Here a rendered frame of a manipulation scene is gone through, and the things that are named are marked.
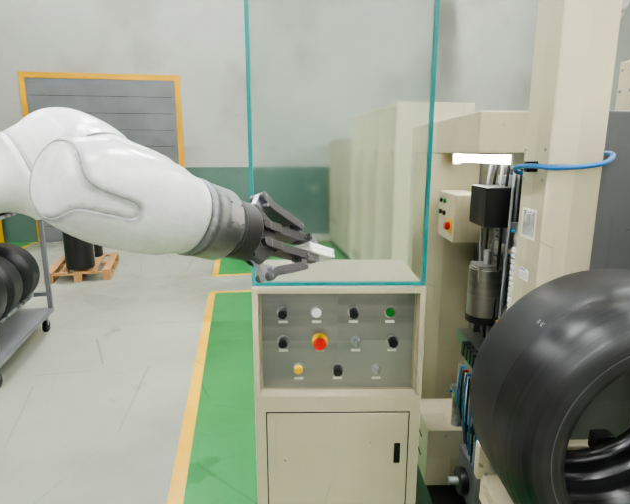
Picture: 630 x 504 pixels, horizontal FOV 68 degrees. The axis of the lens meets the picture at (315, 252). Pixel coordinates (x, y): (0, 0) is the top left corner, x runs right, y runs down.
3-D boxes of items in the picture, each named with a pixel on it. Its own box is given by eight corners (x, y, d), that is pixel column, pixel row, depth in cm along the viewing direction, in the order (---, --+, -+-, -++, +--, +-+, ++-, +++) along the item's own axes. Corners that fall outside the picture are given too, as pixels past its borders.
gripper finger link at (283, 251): (265, 234, 61) (265, 244, 61) (313, 250, 70) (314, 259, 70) (243, 241, 63) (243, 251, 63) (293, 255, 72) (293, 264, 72)
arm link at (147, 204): (232, 186, 49) (166, 151, 57) (92, 133, 37) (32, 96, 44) (191, 277, 51) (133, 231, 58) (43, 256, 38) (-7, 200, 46)
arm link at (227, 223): (212, 165, 52) (248, 181, 57) (159, 190, 57) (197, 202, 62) (215, 244, 50) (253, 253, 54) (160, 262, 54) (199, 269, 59)
